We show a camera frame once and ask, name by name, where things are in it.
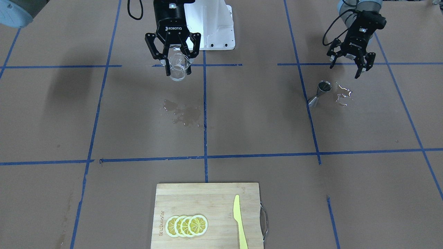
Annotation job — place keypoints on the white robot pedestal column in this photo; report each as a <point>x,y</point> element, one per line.
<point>214,21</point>

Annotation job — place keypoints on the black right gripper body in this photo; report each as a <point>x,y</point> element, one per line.
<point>171,21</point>

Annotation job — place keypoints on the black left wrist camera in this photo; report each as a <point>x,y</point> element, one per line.
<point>370,20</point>

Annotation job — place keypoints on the lemon slice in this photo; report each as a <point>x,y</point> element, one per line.
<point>178,226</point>
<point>198,225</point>
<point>184,227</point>
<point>170,226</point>

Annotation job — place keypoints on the yellow plastic knife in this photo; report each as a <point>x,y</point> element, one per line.
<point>238,218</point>

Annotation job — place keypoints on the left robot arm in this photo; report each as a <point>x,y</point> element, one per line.
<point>348,10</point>

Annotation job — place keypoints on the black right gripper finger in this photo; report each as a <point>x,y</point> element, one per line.
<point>190,44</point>
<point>156,54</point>

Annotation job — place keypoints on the bamboo cutting board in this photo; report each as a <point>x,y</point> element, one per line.
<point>215,202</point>

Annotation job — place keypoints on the steel jigger measuring cup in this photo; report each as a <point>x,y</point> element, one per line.
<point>323,87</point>

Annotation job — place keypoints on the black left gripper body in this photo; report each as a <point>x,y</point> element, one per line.
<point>356,42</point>

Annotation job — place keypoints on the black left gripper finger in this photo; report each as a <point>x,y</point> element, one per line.
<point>333,55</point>
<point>364,62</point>

